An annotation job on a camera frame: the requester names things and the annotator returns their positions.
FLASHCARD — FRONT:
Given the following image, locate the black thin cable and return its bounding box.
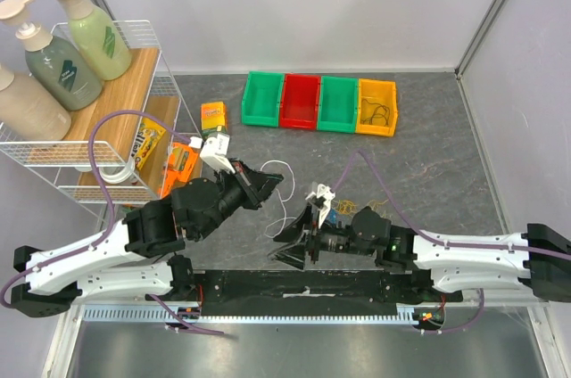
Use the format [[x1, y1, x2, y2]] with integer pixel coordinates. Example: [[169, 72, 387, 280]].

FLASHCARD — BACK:
[[359, 96, 396, 126]]

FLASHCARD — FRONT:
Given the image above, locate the red bin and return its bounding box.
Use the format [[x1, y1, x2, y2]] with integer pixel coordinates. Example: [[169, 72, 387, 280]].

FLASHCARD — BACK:
[[279, 73, 321, 131]]

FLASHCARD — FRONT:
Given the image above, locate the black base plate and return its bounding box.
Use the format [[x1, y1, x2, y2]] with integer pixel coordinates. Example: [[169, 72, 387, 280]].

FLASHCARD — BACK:
[[161, 270, 463, 313]]

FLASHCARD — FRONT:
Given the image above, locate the left green bin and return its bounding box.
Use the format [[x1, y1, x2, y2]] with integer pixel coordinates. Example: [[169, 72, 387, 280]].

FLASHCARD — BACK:
[[241, 71, 285, 127]]

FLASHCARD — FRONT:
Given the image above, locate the slotted cable duct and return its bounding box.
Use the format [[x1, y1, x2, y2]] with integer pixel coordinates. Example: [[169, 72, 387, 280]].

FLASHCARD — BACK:
[[83, 305, 418, 325]]

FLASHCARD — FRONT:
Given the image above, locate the beige pump bottle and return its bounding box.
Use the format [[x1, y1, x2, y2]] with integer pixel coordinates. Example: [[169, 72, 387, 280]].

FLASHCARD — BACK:
[[0, 0, 72, 142]]

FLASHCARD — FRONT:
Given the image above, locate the dark green pump bottle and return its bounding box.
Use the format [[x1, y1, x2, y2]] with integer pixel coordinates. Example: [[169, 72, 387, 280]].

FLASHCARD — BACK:
[[15, 22, 103, 111]]

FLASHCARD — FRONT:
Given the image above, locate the yellow thin cable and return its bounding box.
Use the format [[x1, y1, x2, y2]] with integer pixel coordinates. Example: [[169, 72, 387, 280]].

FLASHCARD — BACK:
[[334, 197, 389, 218]]

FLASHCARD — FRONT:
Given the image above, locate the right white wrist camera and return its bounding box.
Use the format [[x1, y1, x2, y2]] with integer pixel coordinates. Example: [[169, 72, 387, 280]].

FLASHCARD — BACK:
[[305, 182, 335, 228]]

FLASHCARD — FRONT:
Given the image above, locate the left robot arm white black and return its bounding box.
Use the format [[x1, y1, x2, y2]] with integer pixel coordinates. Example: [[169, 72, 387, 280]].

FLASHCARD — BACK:
[[1, 160, 284, 318]]

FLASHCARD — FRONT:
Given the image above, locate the yellow candy bag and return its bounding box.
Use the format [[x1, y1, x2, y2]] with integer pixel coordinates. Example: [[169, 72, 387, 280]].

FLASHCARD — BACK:
[[131, 118, 166, 171]]

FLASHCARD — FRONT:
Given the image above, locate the yellow green small box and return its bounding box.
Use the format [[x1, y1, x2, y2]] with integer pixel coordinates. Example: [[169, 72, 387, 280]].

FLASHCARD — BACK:
[[201, 101, 228, 139]]

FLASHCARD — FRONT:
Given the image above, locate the yellow bin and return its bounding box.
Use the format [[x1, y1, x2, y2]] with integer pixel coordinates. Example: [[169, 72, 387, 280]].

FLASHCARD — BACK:
[[355, 78, 398, 137]]

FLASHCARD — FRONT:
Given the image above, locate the light green pump bottle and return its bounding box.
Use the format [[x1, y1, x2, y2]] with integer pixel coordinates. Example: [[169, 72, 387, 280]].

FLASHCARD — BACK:
[[57, 0, 132, 81]]

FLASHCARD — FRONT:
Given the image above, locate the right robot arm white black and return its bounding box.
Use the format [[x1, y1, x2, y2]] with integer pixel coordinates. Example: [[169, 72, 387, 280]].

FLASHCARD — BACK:
[[269, 205, 570, 302]]

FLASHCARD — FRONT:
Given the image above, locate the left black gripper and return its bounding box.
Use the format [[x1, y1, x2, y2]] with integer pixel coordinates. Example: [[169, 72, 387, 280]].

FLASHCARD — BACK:
[[194, 158, 285, 242]]

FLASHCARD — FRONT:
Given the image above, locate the orange toy package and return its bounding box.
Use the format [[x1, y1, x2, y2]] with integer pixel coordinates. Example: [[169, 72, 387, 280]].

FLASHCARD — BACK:
[[160, 142, 199, 198]]

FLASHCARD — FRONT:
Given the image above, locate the green bin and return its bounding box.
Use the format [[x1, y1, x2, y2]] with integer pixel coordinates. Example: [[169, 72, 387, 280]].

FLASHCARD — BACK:
[[317, 76, 359, 133], [241, 71, 285, 127]]

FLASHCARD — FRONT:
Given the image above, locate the white tape roll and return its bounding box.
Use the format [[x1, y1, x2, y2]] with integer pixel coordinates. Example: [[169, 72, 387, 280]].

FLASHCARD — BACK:
[[99, 159, 137, 185]]

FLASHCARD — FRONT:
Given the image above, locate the white wire shelf rack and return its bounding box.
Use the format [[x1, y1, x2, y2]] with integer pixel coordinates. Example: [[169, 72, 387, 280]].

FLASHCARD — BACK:
[[1, 20, 200, 219]]

